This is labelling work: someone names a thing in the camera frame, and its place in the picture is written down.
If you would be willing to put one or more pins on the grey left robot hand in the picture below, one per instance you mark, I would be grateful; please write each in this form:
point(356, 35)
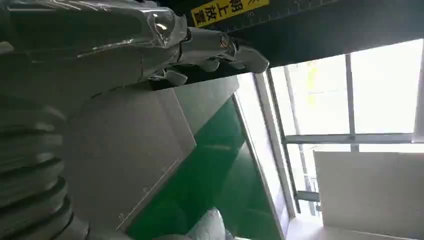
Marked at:
point(99, 73)

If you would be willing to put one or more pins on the ribbed grey left robot arm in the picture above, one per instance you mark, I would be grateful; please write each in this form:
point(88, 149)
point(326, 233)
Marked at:
point(30, 185)

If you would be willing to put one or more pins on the grey flat box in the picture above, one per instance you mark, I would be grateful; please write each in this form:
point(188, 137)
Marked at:
point(132, 149)

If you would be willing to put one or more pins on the yellow printed label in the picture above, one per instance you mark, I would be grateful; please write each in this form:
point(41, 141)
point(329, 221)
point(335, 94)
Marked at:
point(225, 10)

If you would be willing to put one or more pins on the white board panel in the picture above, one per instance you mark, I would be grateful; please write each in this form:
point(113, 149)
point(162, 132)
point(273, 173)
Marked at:
point(371, 192)

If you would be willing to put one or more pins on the grey window frame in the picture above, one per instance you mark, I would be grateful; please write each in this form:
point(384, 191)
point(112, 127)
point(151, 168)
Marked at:
point(348, 138)

